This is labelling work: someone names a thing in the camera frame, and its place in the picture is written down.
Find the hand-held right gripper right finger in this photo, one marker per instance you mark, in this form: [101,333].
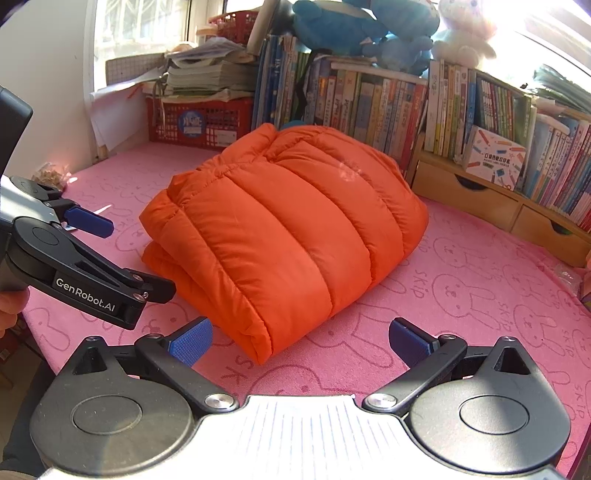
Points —
[408,341]

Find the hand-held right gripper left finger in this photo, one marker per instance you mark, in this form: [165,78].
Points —
[191,339]

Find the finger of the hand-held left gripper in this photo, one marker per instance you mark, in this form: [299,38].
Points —
[90,222]
[152,288]

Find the orange puffer jacket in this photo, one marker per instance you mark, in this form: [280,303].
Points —
[286,230]

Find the person's left hand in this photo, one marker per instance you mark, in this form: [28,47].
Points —
[11,311]

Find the bag of wooden pieces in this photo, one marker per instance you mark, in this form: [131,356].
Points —
[48,177]

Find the pink rabbit-print blanket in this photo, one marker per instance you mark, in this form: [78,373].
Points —
[461,277]

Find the white paper sheets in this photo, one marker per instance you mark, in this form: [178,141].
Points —
[115,120]

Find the large red plastic basket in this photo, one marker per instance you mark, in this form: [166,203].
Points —
[157,104]

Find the grid cutting mat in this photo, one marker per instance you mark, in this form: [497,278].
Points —
[129,69]

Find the wooden drawer organizer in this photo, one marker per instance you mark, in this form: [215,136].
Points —
[489,203]

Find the clear plastic bag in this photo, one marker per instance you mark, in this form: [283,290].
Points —
[568,277]

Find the stack of workbooks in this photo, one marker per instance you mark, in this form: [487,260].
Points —
[207,74]

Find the white colourful printed box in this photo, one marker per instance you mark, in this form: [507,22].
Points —
[494,157]

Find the white framed window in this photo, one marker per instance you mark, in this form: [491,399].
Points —
[138,23]

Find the blue round plush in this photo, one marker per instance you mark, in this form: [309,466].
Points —
[291,124]

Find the row of tall books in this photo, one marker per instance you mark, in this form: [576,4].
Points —
[369,115]

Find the row of slim books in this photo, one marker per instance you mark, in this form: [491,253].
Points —
[498,115]

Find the small red plastic basket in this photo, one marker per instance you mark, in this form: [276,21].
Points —
[231,16]

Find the grey rolled sheet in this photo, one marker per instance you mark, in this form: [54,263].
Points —
[268,23]

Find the stack of flat booklets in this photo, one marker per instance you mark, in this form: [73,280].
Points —
[563,87]

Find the white plush toy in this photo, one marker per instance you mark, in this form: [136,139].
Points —
[461,37]

